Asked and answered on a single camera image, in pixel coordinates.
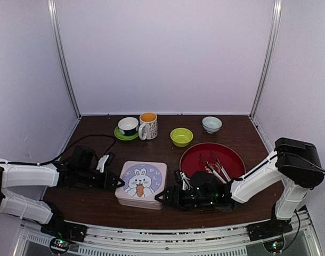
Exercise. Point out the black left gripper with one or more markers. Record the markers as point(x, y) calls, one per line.
point(107, 182)

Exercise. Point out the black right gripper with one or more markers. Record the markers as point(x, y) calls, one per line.
point(172, 192)

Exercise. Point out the silver divided tin box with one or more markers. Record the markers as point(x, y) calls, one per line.
point(148, 202)

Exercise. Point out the bunny print tin lid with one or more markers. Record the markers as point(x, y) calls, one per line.
point(143, 181)

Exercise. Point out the white metal tongs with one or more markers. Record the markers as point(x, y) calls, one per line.
point(216, 168)

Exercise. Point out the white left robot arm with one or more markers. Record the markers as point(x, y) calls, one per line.
point(16, 174)

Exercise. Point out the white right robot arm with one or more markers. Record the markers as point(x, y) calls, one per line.
point(294, 162)

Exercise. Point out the green saucer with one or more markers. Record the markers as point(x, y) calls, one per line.
point(123, 136)

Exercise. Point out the dark white-lined cup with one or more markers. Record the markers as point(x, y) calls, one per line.
point(128, 125)

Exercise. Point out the lime green bowl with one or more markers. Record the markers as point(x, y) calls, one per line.
point(181, 137)

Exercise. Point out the white patterned mug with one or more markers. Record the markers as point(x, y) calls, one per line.
point(148, 129)

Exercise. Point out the red round tray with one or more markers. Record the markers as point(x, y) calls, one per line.
point(190, 161)

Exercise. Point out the pale blue ceramic bowl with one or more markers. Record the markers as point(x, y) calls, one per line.
point(211, 124)

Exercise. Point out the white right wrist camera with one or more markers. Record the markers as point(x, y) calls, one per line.
point(182, 179)

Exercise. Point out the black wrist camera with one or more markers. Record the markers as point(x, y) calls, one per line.
point(105, 161)

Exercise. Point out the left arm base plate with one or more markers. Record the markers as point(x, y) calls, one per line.
point(66, 231)

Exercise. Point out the aluminium front rail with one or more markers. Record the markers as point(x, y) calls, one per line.
point(226, 240)

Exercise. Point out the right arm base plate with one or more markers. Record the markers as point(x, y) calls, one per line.
point(267, 229)

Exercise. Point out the left aluminium frame post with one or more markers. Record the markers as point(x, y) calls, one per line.
point(62, 58)

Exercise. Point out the aluminium frame post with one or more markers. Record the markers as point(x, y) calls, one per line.
point(62, 58)
point(273, 35)

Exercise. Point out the right aluminium frame post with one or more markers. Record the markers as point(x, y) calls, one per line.
point(273, 35)

